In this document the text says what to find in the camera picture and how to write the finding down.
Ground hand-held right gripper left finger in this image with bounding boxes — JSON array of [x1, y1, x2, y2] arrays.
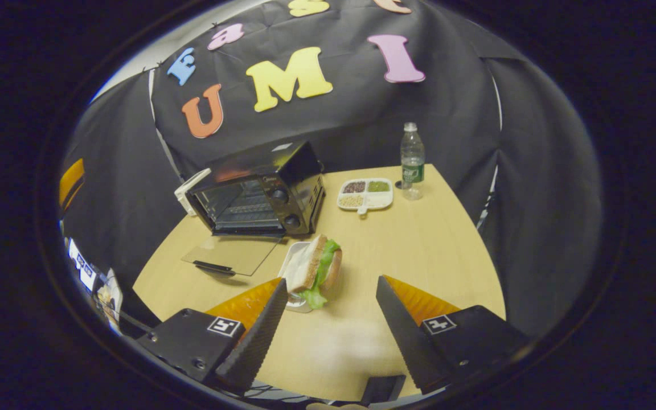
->
[[134, 277, 289, 393]]

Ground black backdrop cloth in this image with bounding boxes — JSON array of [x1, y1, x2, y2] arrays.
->
[[58, 0, 602, 337]]

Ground clear plastic water bottle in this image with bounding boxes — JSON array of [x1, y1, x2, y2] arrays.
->
[[399, 121, 427, 201]]

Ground lettuce sandwich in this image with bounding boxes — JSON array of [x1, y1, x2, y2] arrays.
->
[[285, 233, 344, 311]]

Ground small white tray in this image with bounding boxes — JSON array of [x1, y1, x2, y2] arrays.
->
[[277, 241, 314, 314]]

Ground black electric oven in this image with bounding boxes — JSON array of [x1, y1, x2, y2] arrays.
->
[[181, 140, 327, 278]]

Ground white divided plate with beans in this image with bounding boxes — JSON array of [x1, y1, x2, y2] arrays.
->
[[337, 178, 394, 216]]

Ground white printed paper sheets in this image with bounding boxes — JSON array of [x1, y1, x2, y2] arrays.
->
[[68, 238, 124, 335]]

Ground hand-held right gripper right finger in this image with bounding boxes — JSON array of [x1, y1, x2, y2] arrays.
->
[[376, 275, 531, 395]]

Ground white toaster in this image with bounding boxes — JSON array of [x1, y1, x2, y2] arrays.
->
[[174, 168, 212, 217]]

